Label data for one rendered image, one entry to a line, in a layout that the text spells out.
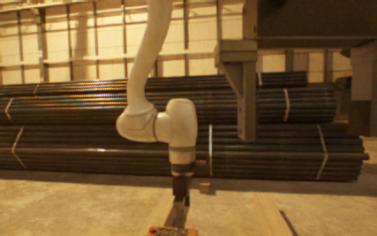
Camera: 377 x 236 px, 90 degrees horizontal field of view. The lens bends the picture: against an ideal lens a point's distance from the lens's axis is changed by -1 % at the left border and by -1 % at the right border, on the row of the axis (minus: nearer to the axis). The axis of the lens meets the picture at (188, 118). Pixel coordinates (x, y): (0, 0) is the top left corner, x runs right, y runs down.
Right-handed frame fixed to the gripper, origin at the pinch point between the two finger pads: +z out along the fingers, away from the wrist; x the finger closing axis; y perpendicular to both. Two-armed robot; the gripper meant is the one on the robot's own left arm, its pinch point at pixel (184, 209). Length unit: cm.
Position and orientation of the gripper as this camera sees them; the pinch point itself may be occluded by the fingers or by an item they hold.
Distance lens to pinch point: 73.5
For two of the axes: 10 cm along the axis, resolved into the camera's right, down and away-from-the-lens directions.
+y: -9.9, 0.1, 1.3
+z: 0.2, 10.0, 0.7
